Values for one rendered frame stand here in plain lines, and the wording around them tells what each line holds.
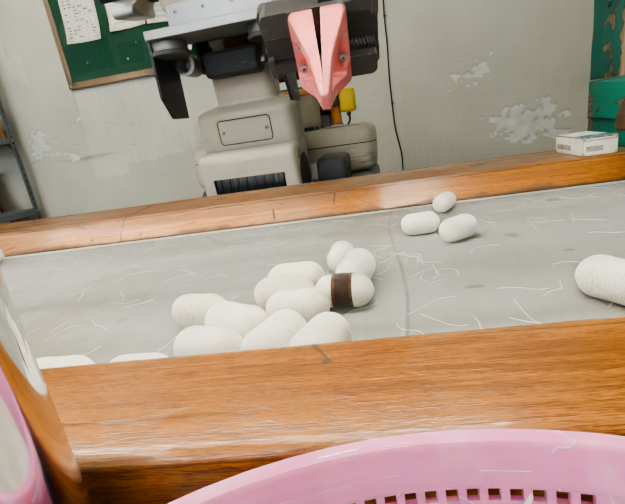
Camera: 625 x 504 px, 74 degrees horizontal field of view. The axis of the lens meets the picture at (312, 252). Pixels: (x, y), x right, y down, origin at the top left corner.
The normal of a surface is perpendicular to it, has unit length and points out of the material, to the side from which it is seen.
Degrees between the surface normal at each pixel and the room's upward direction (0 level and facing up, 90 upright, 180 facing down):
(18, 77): 90
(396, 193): 45
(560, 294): 0
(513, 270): 0
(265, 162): 98
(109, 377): 0
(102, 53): 90
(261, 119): 98
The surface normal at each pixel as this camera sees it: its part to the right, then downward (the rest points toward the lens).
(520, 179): -0.15, -0.44
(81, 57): -0.17, 0.33
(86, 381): -0.14, -0.94
